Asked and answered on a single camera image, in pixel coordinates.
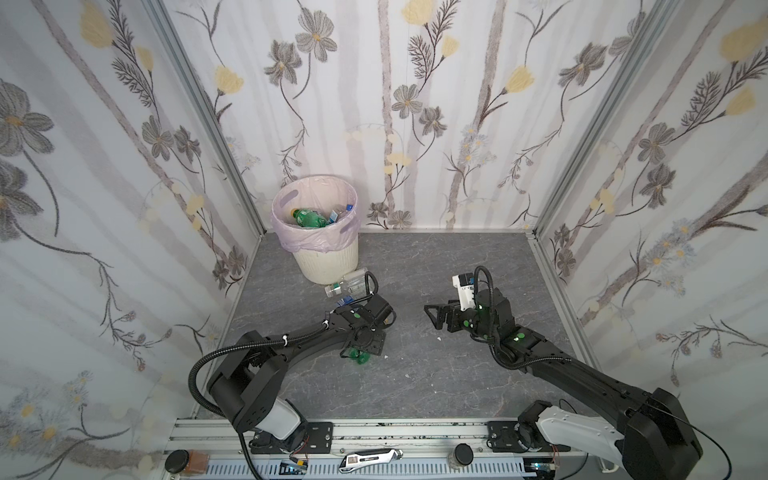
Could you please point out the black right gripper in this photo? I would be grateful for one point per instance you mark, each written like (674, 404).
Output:
(452, 317)

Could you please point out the silver adjustable wrench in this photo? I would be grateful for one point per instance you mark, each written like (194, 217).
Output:
(362, 459)

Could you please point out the cream bin with pink liner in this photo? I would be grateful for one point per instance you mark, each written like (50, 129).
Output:
(326, 254)

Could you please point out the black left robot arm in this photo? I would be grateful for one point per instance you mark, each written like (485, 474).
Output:
(242, 382)

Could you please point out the square clear blue cap bottle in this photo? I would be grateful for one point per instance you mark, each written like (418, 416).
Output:
(338, 212)

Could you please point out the clear bottle white cap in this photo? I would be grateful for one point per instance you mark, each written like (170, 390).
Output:
(351, 284)

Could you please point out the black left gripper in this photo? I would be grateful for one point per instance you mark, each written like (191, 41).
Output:
(367, 343)

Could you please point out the clear bottle blue label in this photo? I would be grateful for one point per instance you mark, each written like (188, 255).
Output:
(345, 301)

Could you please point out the black lid brown jar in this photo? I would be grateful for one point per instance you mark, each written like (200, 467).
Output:
(187, 462)

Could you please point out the green soda bottle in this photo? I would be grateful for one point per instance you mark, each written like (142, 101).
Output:
(307, 218)
(356, 355)

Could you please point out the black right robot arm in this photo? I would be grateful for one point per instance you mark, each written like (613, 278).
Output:
(648, 434)

